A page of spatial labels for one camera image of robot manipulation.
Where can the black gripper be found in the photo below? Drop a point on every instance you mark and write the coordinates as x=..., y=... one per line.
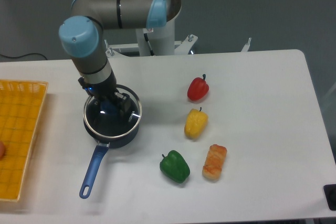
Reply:
x=106, y=89

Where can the glass lid blue knob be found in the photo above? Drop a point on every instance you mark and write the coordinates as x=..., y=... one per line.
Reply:
x=106, y=126

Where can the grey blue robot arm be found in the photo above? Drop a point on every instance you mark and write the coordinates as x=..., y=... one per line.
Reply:
x=81, y=38

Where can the dark blue saucepan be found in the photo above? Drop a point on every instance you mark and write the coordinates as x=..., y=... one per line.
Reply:
x=98, y=154

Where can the yellow woven basket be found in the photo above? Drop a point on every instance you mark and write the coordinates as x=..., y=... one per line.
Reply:
x=22, y=102

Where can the red bell pepper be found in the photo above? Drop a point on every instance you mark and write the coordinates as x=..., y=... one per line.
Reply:
x=198, y=88

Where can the yellow bell pepper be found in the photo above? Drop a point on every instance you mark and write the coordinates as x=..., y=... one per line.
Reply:
x=195, y=124

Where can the green bell pepper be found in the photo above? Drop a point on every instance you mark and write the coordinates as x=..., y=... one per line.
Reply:
x=174, y=167

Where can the orange toasted bread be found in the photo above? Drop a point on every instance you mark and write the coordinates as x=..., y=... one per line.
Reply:
x=214, y=162

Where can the black device at table edge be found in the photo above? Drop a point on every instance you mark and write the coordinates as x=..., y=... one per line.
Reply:
x=330, y=195

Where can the white base frame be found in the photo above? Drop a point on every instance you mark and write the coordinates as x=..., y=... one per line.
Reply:
x=132, y=50

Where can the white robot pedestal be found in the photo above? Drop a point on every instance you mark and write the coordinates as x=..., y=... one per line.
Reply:
x=161, y=40

